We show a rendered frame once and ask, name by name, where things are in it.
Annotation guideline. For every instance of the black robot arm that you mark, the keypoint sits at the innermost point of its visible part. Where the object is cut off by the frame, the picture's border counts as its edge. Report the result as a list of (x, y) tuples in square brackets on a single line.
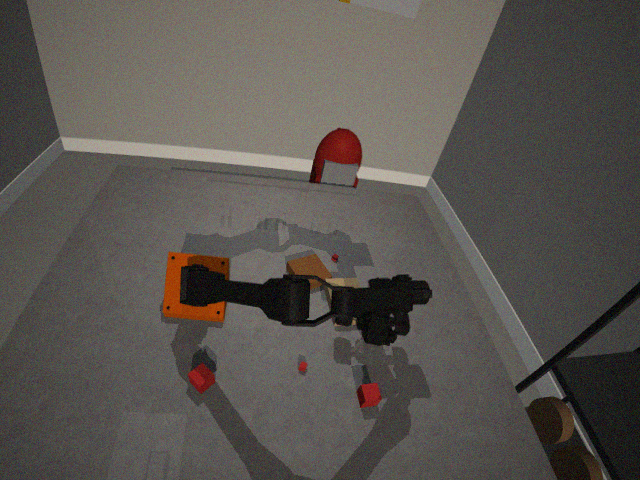
[(287, 299)]

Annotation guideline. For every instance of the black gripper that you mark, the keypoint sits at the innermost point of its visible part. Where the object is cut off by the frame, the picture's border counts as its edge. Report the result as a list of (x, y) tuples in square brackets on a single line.
[(400, 321)]

